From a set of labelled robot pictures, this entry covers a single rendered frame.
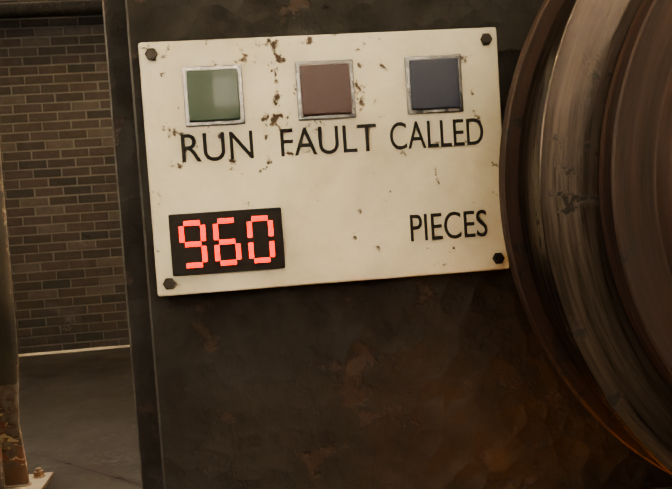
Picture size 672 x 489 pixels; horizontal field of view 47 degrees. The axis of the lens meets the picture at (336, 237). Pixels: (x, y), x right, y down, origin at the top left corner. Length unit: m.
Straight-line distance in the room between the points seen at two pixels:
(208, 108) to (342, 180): 0.11
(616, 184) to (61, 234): 6.35
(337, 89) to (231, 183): 0.10
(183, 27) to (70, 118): 6.12
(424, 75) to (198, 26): 0.17
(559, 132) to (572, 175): 0.03
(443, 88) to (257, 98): 0.14
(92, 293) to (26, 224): 0.76
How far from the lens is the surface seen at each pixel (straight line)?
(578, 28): 0.48
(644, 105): 0.47
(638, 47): 0.48
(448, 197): 0.58
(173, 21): 0.60
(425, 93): 0.58
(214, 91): 0.57
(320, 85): 0.57
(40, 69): 6.82
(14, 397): 3.48
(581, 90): 0.48
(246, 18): 0.60
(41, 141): 6.75
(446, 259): 0.59
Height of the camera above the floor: 1.12
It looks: 3 degrees down
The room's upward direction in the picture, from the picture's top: 4 degrees counter-clockwise
